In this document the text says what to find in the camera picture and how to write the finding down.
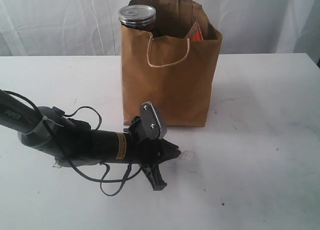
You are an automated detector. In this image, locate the small torn tape scrap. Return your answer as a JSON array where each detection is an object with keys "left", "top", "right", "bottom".
[{"left": 52, "top": 160, "right": 62, "bottom": 169}]

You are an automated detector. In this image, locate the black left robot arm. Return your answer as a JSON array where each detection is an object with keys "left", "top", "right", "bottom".
[{"left": 0, "top": 90, "right": 181, "bottom": 191}]

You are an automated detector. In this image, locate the brown paper shopping bag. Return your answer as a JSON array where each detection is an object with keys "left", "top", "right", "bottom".
[{"left": 121, "top": 0, "right": 223, "bottom": 127}]

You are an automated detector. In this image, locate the brown pouch with orange label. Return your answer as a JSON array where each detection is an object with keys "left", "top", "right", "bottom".
[{"left": 184, "top": 21, "right": 204, "bottom": 42}]

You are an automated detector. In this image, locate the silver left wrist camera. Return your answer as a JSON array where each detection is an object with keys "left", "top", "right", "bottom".
[{"left": 140, "top": 101, "right": 167, "bottom": 140}]

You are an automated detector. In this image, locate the dark can with pull-tab lid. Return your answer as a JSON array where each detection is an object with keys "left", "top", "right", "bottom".
[{"left": 118, "top": 4, "right": 159, "bottom": 37}]

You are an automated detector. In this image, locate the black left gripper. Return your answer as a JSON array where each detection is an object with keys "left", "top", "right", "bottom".
[{"left": 124, "top": 116, "right": 182, "bottom": 191}]

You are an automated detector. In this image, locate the white backdrop curtain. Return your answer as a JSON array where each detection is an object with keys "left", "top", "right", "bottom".
[{"left": 0, "top": 0, "right": 320, "bottom": 62}]

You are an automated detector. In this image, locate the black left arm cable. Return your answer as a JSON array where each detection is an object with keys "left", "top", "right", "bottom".
[{"left": 4, "top": 89, "right": 161, "bottom": 197}]

